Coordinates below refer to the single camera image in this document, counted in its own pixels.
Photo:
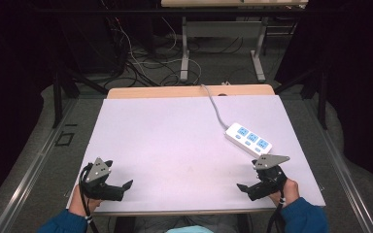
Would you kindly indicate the wooden table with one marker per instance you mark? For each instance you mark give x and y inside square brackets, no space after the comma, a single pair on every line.
[162,92]

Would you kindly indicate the person's left hand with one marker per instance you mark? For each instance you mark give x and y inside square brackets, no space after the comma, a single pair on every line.
[79,204]

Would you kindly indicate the light blue cloth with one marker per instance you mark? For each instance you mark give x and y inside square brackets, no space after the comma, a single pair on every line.
[189,229]

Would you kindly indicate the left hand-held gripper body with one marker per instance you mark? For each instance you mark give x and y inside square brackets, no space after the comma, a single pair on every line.
[102,191]

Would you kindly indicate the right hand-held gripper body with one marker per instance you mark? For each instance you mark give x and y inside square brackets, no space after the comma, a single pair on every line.
[268,183]

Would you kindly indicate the black horizontal bar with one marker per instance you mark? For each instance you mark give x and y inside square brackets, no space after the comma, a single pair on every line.
[162,11]

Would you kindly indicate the white power strip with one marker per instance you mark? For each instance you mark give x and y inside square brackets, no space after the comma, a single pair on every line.
[248,139]

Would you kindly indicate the black metal stand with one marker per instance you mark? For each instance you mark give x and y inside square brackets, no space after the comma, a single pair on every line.
[58,97]
[321,97]

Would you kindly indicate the person's right hand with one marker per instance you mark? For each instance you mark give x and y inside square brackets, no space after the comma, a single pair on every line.
[289,191]

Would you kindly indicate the aluminium floor rail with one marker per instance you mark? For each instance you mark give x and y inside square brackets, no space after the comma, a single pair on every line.
[29,174]
[340,168]

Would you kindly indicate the desk with white legs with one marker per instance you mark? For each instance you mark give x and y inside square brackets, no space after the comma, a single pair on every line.
[223,29]

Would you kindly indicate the white table mat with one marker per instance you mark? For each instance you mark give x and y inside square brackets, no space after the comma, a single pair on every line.
[175,152]

